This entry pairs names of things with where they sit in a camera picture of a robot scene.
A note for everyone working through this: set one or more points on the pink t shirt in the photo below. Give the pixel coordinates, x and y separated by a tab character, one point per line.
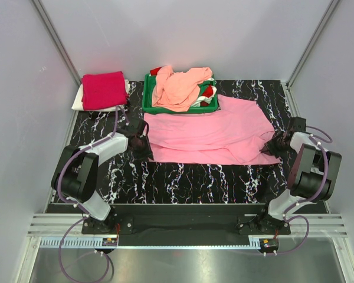
233	135

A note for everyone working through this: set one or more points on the corner post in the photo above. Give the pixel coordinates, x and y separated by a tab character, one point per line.
319	30
53	35

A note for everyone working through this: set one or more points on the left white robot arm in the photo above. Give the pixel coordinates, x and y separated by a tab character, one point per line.
76	174

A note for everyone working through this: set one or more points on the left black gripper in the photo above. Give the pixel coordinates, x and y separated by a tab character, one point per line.
147	153

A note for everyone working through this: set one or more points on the red white green t shirt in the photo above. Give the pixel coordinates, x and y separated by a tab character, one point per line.
207	90

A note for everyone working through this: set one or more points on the peach t shirt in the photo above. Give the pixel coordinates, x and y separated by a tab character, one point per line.
177	91

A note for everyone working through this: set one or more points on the aluminium rail frame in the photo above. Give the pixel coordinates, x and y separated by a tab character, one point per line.
316	250

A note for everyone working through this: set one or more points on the green plastic bin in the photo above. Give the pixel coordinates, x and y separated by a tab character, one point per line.
149	84

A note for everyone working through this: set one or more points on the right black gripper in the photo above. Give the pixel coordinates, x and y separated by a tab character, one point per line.
265	150

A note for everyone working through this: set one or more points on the left corner post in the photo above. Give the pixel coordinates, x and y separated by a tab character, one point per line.
53	35

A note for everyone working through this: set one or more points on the right corner post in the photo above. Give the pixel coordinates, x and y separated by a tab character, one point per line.
319	30

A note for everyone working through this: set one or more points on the folded magenta t shirt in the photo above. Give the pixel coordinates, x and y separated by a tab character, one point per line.
102	91

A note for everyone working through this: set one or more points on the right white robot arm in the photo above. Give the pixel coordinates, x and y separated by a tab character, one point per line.
313	175

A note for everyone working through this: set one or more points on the folded white t shirt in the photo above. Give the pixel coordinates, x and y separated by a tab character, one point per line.
78	103

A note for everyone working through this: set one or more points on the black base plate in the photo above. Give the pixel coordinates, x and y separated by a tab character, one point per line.
186	225

